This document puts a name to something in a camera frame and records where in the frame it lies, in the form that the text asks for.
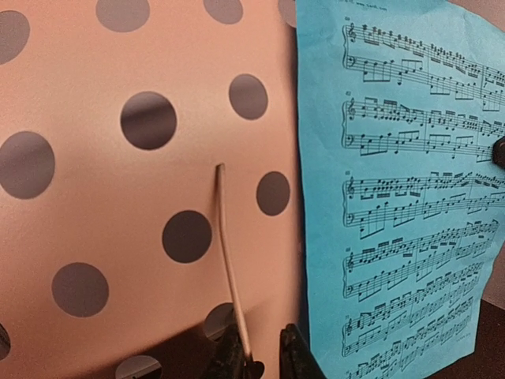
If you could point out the blue sheet music paper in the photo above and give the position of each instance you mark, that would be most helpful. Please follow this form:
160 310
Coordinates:
399 106

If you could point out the pink music stand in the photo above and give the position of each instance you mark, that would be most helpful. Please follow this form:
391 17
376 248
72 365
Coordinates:
136 138

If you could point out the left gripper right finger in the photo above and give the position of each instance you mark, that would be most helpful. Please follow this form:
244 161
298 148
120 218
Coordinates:
295 359

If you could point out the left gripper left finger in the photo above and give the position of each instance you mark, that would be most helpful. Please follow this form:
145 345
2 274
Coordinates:
230 361

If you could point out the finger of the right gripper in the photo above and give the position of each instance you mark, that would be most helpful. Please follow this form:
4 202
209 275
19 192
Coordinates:
498 153

